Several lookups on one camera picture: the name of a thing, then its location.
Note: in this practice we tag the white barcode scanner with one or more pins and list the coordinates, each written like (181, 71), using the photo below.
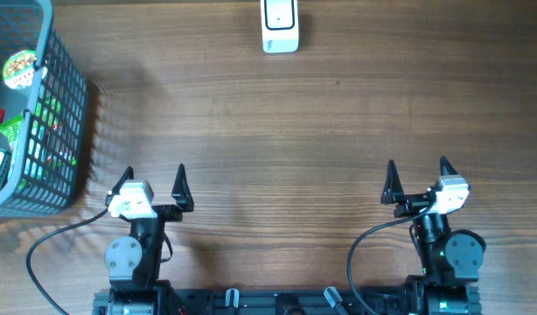
(280, 26)

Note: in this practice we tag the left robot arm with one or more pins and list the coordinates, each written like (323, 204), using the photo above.
(134, 261)

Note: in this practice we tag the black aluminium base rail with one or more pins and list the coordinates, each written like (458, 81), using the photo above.
(286, 302)

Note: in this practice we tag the instant noodle cup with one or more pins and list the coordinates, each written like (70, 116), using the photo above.
(18, 70)

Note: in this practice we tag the green snack bag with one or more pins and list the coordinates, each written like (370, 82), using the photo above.
(10, 130)

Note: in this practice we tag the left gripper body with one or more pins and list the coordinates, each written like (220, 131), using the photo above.
(169, 213)

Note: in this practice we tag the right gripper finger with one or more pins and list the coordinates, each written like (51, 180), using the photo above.
(446, 169)
(392, 191)

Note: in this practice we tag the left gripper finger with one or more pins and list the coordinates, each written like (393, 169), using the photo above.
(127, 175)
(181, 192)

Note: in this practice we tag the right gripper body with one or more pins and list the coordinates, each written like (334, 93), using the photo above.
(411, 206)

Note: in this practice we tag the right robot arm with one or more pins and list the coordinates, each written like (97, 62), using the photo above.
(450, 259)

